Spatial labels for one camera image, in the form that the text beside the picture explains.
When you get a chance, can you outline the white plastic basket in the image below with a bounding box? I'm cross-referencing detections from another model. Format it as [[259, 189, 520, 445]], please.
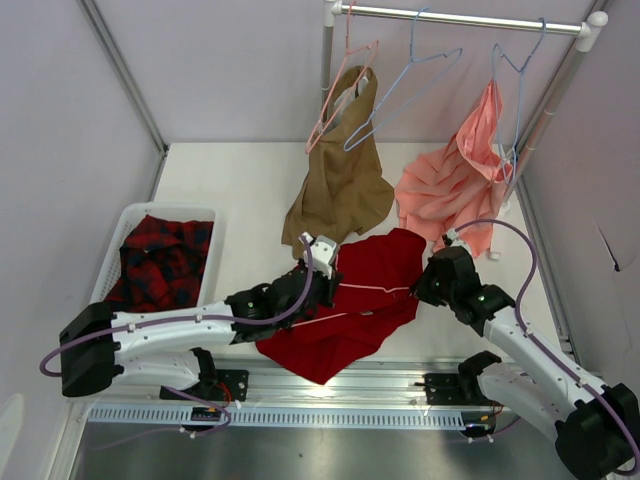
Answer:
[[90, 202, 226, 307]]

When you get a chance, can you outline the metal clothes rack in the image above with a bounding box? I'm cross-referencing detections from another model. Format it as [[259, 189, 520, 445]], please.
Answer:
[[320, 1, 612, 196]]

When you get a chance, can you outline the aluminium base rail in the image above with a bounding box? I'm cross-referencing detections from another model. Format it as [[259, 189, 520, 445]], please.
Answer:
[[87, 362, 572, 435]]

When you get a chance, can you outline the red plaid garment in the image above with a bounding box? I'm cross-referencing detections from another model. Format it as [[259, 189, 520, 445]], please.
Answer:
[[105, 215, 214, 313]]

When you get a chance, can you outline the light blue empty hanger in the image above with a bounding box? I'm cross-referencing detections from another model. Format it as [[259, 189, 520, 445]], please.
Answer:
[[342, 5, 464, 151]]

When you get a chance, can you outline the pink hanger with brown skirt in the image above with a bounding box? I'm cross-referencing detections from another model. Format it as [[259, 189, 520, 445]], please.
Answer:
[[305, 1, 379, 154]]

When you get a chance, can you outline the red skirt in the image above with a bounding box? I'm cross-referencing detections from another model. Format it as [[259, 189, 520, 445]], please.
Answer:
[[256, 228, 426, 385]]

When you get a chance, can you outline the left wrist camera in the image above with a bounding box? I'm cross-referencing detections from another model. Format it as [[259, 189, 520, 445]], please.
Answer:
[[299, 232, 340, 279]]

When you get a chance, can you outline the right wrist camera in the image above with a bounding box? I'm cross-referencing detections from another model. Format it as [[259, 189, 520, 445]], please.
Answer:
[[442, 228, 464, 247]]

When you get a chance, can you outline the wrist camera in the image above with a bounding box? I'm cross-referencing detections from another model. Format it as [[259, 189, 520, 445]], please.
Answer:
[[299, 232, 340, 279], [442, 228, 464, 247]]

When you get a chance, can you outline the tan brown skirt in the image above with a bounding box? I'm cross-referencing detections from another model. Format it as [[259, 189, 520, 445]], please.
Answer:
[[281, 66, 394, 259]]

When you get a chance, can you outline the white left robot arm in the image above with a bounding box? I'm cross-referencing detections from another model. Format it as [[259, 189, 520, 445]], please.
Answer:
[[59, 264, 344, 400]]

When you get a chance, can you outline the pink wire hanger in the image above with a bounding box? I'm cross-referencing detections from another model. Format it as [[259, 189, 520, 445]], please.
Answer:
[[294, 251, 422, 328]]

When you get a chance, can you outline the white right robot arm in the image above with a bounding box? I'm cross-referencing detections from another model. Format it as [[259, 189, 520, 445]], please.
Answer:
[[414, 246, 639, 479]]

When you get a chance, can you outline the salmon pink skirt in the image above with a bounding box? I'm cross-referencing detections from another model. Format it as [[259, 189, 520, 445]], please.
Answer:
[[395, 80, 513, 257]]

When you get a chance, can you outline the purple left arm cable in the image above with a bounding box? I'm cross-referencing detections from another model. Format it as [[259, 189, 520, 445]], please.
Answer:
[[38, 234, 316, 442]]

